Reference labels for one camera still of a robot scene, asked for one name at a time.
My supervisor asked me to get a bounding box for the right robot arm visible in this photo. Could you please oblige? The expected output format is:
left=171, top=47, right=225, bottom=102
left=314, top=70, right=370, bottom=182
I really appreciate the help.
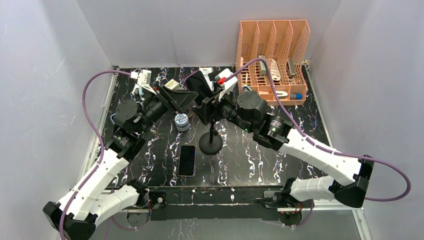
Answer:
left=193, top=91, right=374, bottom=208

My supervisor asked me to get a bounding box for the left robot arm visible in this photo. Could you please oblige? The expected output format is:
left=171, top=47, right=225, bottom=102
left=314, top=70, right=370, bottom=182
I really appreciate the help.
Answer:
left=43, top=85, right=199, bottom=240

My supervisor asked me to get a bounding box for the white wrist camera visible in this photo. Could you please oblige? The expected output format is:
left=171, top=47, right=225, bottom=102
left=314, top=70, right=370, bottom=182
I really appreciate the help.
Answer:
left=130, top=69, right=152, bottom=89
left=214, top=68, right=238, bottom=102

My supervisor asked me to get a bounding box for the black smartphone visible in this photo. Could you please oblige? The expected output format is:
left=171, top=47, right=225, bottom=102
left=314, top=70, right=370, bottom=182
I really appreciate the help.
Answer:
left=184, top=70, right=213, bottom=106

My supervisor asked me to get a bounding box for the orange file organizer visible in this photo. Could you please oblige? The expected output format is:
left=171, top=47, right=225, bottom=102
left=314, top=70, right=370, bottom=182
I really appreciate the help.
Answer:
left=235, top=19, right=310, bottom=106

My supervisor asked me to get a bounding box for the blue capped tube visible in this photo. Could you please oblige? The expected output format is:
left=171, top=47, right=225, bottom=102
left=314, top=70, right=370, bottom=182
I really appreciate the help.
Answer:
left=290, top=93, right=303, bottom=100

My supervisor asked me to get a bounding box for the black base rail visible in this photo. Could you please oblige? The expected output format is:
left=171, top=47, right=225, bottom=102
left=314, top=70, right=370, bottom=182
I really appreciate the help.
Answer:
left=112, top=185, right=352, bottom=229

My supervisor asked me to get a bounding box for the white teal clip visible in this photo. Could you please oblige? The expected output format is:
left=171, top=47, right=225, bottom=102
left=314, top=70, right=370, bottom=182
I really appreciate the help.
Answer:
left=131, top=84, right=144, bottom=101

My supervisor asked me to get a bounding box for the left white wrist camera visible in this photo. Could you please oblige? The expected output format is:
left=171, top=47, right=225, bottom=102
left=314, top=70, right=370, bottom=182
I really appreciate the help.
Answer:
left=130, top=69, right=152, bottom=89

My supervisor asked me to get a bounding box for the black phone stand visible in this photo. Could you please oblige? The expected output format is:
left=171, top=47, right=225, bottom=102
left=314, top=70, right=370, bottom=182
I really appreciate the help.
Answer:
left=198, top=121, right=223, bottom=155

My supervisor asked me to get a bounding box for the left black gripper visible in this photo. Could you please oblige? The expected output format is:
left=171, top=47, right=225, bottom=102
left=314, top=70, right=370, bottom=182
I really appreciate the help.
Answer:
left=135, top=83, right=199, bottom=135

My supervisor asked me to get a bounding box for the dark item in organizer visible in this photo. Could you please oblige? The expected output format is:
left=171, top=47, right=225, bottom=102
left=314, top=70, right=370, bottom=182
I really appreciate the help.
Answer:
left=286, top=57, right=297, bottom=78

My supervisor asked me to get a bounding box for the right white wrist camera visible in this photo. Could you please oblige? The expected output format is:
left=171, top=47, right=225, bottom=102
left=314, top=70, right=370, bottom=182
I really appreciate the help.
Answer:
left=214, top=68, right=238, bottom=102

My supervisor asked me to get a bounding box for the smartphone on back stand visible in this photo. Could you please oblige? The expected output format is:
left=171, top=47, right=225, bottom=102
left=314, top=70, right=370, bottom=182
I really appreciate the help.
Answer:
left=189, top=92, right=199, bottom=104

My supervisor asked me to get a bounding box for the white item in organizer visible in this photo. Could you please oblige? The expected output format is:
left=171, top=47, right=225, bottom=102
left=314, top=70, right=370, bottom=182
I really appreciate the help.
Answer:
left=270, top=59, right=281, bottom=82

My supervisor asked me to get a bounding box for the white cardboard box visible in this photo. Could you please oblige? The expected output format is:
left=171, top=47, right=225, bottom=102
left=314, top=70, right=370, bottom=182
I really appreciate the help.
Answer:
left=164, top=79, right=181, bottom=90

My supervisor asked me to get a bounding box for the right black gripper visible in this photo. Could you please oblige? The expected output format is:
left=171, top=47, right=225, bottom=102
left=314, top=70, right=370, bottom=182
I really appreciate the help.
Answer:
left=191, top=85, right=254, bottom=134

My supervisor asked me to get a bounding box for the purple smartphone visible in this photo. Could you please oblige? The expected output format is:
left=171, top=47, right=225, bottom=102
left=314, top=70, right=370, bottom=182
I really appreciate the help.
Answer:
left=177, top=145, right=196, bottom=177

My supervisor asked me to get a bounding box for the white blister pack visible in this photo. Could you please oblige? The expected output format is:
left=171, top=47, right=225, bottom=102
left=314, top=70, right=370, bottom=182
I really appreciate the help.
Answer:
left=199, top=67, right=214, bottom=90

